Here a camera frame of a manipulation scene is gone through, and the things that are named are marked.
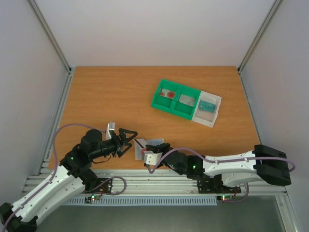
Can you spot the green two-compartment bin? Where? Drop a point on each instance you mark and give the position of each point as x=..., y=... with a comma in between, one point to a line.
x=173, y=106

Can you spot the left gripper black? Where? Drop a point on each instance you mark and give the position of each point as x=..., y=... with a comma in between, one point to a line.
x=119, y=145

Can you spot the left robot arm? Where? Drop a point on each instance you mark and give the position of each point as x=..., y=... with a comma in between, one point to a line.
x=72, y=176

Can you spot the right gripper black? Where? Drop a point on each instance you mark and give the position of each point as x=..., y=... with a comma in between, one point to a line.
x=159, y=150

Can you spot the left small circuit board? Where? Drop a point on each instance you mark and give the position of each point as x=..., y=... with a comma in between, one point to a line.
x=91, y=199

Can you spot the slotted grey cable duct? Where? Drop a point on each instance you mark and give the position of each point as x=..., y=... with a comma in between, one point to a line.
x=145, y=201

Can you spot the card with red circles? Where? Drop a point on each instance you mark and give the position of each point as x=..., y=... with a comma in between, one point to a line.
x=167, y=93

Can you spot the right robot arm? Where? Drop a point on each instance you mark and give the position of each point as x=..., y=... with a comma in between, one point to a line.
x=261, y=163

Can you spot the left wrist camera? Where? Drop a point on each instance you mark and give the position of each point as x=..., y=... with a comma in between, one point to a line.
x=109, y=130

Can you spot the right aluminium frame post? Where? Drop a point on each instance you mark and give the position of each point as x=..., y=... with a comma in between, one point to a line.
x=260, y=33

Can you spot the white translucent bin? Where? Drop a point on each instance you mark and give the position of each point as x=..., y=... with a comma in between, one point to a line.
x=206, y=118

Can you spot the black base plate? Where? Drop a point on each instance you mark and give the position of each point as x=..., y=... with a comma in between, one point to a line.
x=99, y=185
x=213, y=185

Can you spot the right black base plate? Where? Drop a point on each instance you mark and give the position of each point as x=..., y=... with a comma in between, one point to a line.
x=213, y=185

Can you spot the left aluminium frame post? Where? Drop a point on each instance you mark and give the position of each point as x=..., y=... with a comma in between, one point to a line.
x=34, y=6

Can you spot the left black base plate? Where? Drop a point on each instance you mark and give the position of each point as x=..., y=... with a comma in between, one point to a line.
x=99, y=185

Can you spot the aluminium front rail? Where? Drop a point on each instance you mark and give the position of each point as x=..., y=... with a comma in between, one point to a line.
x=162, y=183

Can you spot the small circuit board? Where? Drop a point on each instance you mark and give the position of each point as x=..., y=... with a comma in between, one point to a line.
x=91, y=199
x=225, y=198

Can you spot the teal credit card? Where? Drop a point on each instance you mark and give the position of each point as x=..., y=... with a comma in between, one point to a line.
x=206, y=106

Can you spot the grey card in bin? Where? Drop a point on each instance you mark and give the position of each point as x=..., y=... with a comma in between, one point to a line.
x=188, y=100

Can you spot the right small circuit board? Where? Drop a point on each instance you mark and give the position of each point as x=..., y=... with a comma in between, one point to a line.
x=225, y=198

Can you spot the aluminium frame post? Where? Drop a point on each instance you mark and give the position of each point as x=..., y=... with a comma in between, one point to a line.
x=34, y=6
x=260, y=33

